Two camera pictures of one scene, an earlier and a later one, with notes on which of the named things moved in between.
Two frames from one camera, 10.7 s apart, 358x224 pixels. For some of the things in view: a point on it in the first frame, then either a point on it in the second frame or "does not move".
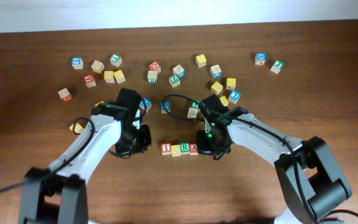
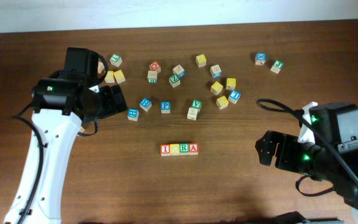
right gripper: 203,148 → 287,145
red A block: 194,149 does not move
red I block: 166,149 does not move
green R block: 185,148 does not move
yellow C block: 176,150 does not move
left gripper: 146,140 → 115,103
